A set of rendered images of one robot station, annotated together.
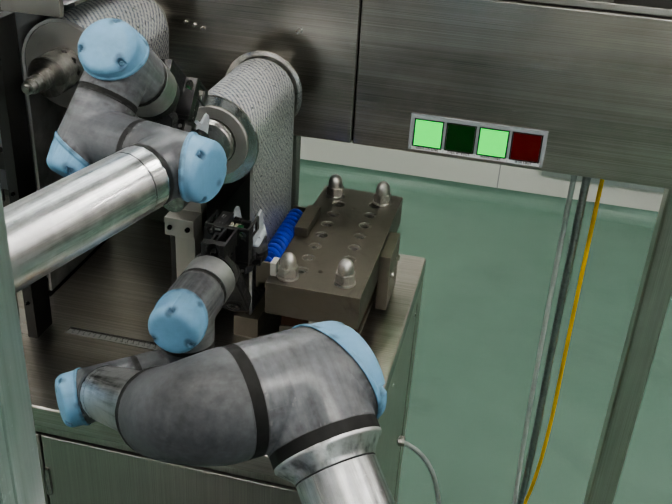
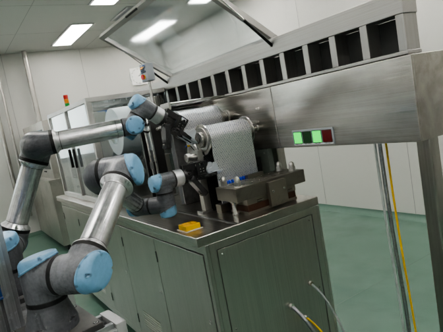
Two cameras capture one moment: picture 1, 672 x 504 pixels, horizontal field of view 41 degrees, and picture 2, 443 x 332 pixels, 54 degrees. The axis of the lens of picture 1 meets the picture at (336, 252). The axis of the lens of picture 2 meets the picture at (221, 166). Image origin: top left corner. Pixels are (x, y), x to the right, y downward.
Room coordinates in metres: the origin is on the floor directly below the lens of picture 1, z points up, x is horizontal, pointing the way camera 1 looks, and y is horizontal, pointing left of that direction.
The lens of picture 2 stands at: (-0.08, -1.34, 1.36)
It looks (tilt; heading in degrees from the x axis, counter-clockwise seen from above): 7 degrees down; 46
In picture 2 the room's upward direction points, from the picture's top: 10 degrees counter-clockwise
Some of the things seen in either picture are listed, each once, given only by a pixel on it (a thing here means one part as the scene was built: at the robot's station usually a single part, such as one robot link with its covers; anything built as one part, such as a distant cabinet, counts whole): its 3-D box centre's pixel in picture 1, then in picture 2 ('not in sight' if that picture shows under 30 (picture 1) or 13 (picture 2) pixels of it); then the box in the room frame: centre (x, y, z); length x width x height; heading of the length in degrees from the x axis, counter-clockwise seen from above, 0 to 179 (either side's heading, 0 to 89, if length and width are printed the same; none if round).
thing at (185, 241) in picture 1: (186, 257); (199, 182); (1.27, 0.25, 1.05); 0.06 x 0.05 x 0.31; 168
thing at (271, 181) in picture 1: (272, 192); (236, 162); (1.41, 0.12, 1.11); 0.23 x 0.01 x 0.18; 168
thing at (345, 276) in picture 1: (345, 271); (236, 181); (1.26, -0.02, 1.05); 0.04 x 0.04 x 0.04
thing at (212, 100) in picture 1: (213, 140); (202, 139); (1.30, 0.20, 1.25); 0.15 x 0.01 x 0.15; 78
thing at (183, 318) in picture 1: (186, 312); (162, 182); (1.02, 0.20, 1.11); 0.11 x 0.08 x 0.09; 168
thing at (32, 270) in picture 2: not in sight; (43, 275); (0.37, -0.04, 0.98); 0.13 x 0.12 x 0.14; 120
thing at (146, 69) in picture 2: not in sight; (146, 72); (1.44, 0.73, 1.66); 0.07 x 0.07 x 0.10; 86
